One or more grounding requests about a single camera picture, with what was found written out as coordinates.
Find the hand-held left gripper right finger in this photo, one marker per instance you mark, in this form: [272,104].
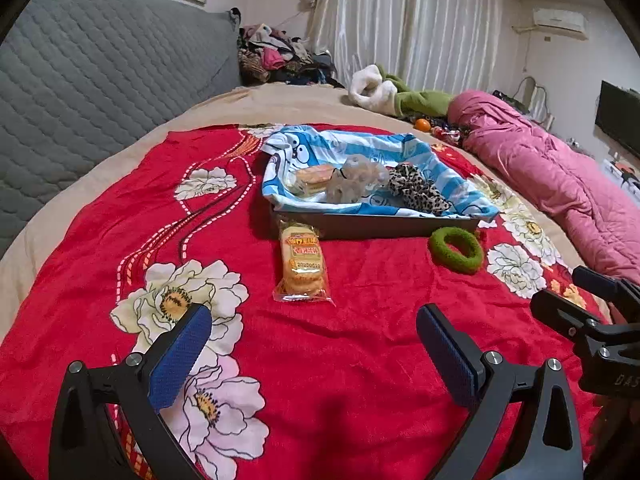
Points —
[450,355]

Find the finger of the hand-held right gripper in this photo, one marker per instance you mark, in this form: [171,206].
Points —
[597,282]
[555,310]

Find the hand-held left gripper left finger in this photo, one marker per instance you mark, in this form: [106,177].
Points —
[180,355]

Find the grey storage box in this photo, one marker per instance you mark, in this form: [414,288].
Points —
[375,225]

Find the orange cracker packet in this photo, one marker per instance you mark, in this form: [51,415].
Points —
[302,265]
[312,176]

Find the red floral blanket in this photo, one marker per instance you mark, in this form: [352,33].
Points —
[350,360]

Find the green fuzzy hair scrunchie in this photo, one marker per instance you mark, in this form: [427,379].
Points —
[440,255]

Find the cluttered television stand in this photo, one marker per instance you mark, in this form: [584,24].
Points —
[622,172]

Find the pink quilt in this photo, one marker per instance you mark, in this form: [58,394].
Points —
[540,170]

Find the blue striped cartoon cloth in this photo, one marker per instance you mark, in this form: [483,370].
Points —
[450,180]

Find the leopard print hair scrunchie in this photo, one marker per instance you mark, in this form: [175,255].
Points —
[420,190]

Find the black television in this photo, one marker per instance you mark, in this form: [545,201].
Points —
[620,115]

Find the sheer beige hair scrunchie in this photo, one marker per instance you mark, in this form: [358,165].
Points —
[350,185]

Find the metal chair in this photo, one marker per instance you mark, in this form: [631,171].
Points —
[536,89]

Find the red candy wrapper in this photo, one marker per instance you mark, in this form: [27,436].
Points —
[447,134]

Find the dark floral cloth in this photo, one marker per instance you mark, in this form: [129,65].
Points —
[440,121]

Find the orange tangerine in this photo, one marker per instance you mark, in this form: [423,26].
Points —
[422,125]

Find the white air conditioner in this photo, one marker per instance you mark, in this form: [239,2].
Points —
[560,22]

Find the white and green fleece garment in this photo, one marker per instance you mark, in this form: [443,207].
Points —
[370,90]

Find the beige bed sheet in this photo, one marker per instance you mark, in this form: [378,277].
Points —
[300,102]

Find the grey quilted headboard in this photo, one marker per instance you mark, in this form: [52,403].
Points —
[100,60]

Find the pile of clothes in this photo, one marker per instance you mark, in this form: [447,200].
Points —
[275,55]

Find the white curtain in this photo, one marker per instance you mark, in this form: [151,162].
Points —
[415,25]

